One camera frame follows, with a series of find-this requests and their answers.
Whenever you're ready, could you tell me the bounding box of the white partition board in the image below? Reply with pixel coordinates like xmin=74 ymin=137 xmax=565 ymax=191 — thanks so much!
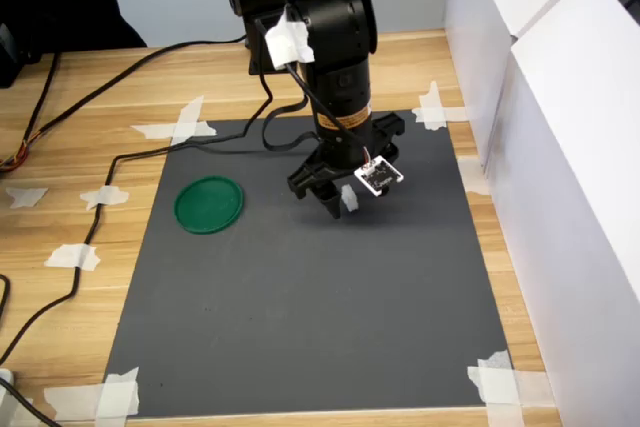
xmin=443 ymin=0 xmax=594 ymax=173
xmin=480 ymin=0 xmax=640 ymax=427

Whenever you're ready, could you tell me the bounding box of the small white plastic terminal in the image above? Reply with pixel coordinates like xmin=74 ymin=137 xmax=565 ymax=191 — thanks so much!
xmin=341 ymin=184 xmax=361 ymax=213

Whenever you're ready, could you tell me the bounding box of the thin black cable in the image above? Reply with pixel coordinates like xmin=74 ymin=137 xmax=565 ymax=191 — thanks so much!
xmin=14 ymin=52 xmax=62 ymax=158

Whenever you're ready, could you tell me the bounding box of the dark grey mat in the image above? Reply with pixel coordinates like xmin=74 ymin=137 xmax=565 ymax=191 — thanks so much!
xmin=102 ymin=116 xmax=516 ymax=421

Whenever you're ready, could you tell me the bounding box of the long black cable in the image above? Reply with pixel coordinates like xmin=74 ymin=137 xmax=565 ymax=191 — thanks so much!
xmin=0 ymin=36 xmax=249 ymax=171

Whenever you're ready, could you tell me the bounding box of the white tape piece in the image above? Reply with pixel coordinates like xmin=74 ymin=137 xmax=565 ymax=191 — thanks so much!
xmin=4 ymin=186 xmax=50 ymax=210
xmin=455 ymin=155 xmax=494 ymax=197
xmin=79 ymin=185 xmax=130 ymax=212
xmin=130 ymin=95 xmax=218 ymax=147
xmin=410 ymin=80 xmax=467 ymax=131
xmin=466 ymin=349 xmax=557 ymax=427
xmin=43 ymin=365 xmax=141 ymax=422
xmin=43 ymin=242 xmax=101 ymax=272

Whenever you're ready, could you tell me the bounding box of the thick black cable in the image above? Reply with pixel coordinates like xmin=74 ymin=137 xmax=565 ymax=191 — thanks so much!
xmin=0 ymin=376 xmax=64 ymax=427

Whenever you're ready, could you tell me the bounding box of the round green lid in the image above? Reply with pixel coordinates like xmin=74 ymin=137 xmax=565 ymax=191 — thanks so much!
xmin=173 ymin=175 xmax=246 ymax=235

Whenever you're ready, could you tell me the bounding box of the black box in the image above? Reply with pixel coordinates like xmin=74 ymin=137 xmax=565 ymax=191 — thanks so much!
xmin=0 ymin=21 xmax=29 ymax=89

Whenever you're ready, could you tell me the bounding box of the black camera cable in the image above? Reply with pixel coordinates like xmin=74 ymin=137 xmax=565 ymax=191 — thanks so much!
xmin=0 ymin=16 xmax=374 ymax=366

